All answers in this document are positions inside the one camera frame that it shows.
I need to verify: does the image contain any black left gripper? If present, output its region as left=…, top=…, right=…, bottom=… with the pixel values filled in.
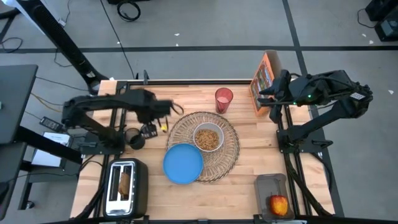
left=136, top=98, right=175, bottom=133

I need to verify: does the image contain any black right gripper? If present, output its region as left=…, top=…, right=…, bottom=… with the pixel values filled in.
left=257, top=70, right=312, bottom=124

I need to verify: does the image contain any orange cereal box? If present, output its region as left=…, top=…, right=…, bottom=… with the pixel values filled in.
left=248, top=50, right=283, bottom=118

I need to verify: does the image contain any blue plate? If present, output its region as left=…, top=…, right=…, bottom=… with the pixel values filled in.
left=162, top=142, right=204, bottom=185

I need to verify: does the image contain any red plastic cup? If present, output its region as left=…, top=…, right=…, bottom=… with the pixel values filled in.
left=215, top=87, right=234, bottom=114

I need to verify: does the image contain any red yellow apple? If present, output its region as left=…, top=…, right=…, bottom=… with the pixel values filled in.
left=269, top=194, right=289, bottom=217

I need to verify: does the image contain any black mug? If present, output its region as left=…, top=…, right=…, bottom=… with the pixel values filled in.
left=124, top=127, right=146, bottom=150

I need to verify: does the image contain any white bowl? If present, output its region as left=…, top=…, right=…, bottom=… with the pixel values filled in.
left=193, top=122, right=224, bottom=152

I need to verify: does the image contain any black silver toaster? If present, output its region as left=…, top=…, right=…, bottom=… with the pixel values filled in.
left=102, top=157, right=149, bottom=220

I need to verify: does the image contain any brown toast slice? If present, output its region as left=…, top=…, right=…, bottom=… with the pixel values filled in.
left=118, top=172, right=131, bottom=200

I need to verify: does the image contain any round woven placemat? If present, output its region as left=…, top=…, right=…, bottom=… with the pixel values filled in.
left=166, top=111, right=241, bottom=184

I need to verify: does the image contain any clear plastic container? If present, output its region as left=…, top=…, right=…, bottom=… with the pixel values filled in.
left=253, top=173, right=295, bottom=222

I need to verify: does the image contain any black power adapter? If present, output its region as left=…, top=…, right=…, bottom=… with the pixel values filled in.
left=39, top=116, right=65, bottom=133

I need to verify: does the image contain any white paper sheet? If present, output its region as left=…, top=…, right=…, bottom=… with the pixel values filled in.
left=30, top=131, right=71, bottom=168

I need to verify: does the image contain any black stand leg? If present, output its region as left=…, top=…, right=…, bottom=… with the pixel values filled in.
left=17, top=0, right=109, bottom=96

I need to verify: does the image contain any black equipment case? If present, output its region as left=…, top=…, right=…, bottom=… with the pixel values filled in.
left=365, top=0, right=398, bottom=21
left=374, top=15, right=398, bottom=43

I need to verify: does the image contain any black desk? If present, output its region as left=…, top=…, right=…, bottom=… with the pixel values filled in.
left=0, top=64, right=39, bottom=146

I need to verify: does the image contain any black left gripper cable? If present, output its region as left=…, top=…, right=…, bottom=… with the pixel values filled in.
left=170, top=102, right=185, bottom=116

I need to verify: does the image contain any black metal table frame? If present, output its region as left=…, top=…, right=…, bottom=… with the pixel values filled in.
left=71, top=70, right=346, bottom=224

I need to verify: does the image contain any black cable bundle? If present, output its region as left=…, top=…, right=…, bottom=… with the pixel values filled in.
left=284, top=152, right=333, bottom=217
left=74, top=155, right=108, bottom=219

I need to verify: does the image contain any long black floor cable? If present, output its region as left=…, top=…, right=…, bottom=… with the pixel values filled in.
left=99, top=0, right=137, bottom=80

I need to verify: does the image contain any black desk base frame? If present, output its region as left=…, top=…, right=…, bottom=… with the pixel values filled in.
left=0, top=126, right=83, bottom=218

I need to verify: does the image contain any coiled black cable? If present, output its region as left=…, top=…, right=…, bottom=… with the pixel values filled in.
left=116, top=0, right=142, bottom=22

